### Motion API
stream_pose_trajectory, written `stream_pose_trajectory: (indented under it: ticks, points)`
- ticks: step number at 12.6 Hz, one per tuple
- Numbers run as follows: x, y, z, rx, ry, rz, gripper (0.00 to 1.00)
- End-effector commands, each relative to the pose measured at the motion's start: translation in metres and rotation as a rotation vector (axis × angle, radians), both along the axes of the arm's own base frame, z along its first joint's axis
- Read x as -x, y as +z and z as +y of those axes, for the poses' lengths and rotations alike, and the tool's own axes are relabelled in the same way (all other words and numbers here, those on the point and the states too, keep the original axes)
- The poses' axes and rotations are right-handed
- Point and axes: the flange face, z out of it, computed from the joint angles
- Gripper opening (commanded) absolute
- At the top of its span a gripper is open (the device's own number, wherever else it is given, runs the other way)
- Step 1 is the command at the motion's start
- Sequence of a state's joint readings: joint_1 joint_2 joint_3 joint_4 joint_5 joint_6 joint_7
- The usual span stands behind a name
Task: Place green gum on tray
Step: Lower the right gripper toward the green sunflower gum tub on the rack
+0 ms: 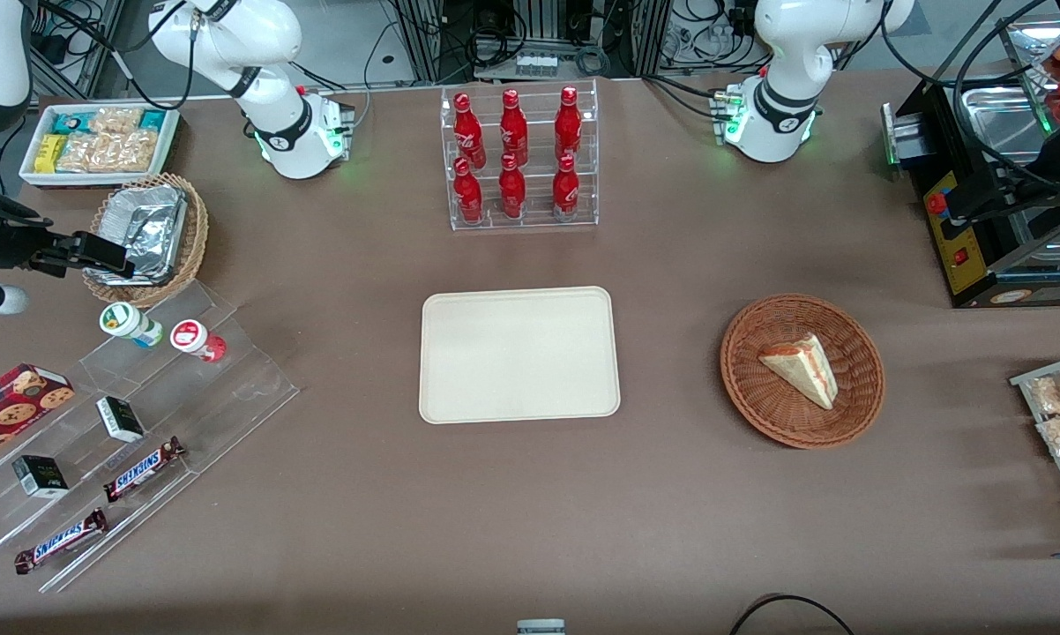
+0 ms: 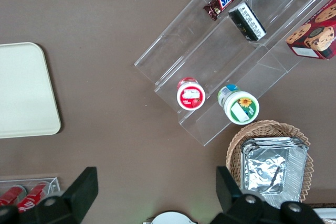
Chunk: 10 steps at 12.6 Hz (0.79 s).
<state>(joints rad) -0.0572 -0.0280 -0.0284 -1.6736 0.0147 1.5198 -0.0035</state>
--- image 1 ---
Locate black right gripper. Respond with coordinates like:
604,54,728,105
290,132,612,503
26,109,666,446
0,185,136,285

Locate Snickers chocolate bar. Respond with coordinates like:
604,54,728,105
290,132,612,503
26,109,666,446
14,509,109,576
102,437,187,504

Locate white rectangular snack bin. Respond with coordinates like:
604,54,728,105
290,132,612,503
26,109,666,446
19,103,183,189

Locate clear cracker bag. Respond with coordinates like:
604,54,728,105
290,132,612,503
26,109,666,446
57,130,158,174
89,107,144,138

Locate clear acrylic bottle rack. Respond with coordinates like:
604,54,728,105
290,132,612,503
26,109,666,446
439,78,600,232

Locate silver foil trays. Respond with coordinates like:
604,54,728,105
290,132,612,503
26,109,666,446
98,185,188,286

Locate stainless steel tray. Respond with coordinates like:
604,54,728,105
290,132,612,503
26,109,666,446
958,18,1060,168

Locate wrapped triangle sandwich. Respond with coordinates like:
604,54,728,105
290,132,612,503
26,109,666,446
758,332,840,411

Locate beige plastic tray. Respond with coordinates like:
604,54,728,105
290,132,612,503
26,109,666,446
419,286,622,425

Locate red lid yogurt cup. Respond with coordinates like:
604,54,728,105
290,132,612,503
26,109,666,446
170,319,228,363

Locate black sealing machine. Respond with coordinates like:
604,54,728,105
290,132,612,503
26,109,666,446
881,79,1060,310

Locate clear acrylic stepped display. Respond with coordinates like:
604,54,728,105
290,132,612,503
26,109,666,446
0,280,300,594

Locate grey wire rack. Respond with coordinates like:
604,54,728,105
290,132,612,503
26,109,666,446
1011,351,1060,539

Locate small black box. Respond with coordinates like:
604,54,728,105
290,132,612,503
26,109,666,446
11,455,70,499
96,397,146,444

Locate red cola bottle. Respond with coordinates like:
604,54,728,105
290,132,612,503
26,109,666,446
498,153,527,220
500,88,529,167
552,154,580,221
555,86,583,161
453,93,486,168
453,158,484,224

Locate round brown wicker basket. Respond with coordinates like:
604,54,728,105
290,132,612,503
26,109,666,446
720,293,886,450

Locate red plaid cookie box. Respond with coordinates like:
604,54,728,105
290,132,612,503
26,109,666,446
0,363,76,468

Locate black looping cable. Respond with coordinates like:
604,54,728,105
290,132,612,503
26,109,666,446
881,0,1060,191

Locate green lid yogurt cup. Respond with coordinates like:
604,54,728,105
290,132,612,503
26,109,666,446
100,302,164,348

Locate light wicker basket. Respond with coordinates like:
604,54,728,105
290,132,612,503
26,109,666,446
82,173,210,308

